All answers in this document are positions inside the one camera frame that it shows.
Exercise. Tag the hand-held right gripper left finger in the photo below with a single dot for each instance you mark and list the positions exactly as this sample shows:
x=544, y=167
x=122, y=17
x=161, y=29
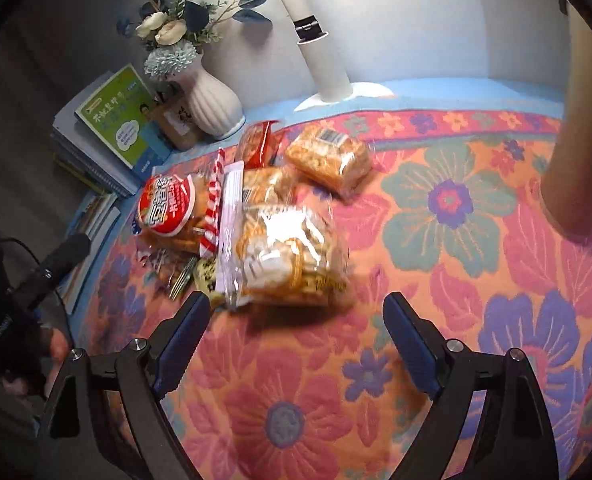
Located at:
x=181, y=345

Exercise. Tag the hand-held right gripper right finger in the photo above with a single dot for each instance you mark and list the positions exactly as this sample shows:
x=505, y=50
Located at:
x=413, y=345

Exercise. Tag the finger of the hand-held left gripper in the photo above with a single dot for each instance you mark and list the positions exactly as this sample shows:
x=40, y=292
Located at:
x=56, y=265

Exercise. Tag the clear bag of rice crackers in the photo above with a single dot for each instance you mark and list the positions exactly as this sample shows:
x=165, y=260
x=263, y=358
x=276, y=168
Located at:
x=286, y=255

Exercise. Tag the person's left hand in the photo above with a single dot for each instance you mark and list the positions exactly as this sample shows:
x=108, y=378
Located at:
x=58, y=347

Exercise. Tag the stack of flat books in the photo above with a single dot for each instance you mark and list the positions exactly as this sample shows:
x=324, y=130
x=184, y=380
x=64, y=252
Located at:
x=93, y=230

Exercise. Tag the small yellow snack packet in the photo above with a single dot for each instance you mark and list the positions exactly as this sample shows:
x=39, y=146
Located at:
x=206, y=275

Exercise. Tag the small brown striped packet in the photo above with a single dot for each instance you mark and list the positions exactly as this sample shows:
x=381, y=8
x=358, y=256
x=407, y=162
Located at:
x=168, y=270

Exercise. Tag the floral woven cloth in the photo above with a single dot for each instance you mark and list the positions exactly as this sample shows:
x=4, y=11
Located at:
x=450, y=260

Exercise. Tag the row of upright books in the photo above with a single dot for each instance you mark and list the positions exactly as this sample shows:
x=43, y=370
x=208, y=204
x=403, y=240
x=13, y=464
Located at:
x=81, y=155

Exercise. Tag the red label snack bag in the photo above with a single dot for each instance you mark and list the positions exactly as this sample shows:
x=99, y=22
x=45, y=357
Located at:
x=168, y=205

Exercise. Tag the brown pen holder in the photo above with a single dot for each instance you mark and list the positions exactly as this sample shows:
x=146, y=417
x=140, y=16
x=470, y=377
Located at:
x=178, y=120

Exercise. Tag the orange cracker packet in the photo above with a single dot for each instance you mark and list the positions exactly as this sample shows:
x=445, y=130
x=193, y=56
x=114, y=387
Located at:
x=326, y=160

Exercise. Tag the small red snack packet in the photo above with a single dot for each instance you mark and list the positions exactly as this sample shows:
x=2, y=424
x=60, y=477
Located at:
x=258, y=142

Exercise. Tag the white ribbed vase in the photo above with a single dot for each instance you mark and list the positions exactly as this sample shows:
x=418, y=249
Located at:
x=213, y=105

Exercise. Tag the artificial flower bouquet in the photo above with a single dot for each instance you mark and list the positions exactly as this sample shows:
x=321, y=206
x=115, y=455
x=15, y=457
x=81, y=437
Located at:
x=171, y=62

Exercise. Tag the tan cylindrical bottle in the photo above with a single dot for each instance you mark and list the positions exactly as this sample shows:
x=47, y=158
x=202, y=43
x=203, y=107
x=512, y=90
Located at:
x=575, y=160

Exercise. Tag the white desk lamp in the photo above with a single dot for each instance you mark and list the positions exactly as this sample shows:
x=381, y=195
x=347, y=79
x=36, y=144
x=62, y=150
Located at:
x=326, y=60

